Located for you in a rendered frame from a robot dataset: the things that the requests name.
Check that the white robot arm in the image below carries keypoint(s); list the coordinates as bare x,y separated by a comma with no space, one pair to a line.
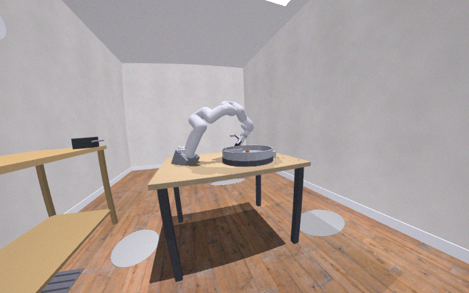
199,126

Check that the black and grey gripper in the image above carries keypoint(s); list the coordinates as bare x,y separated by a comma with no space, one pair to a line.
240,141

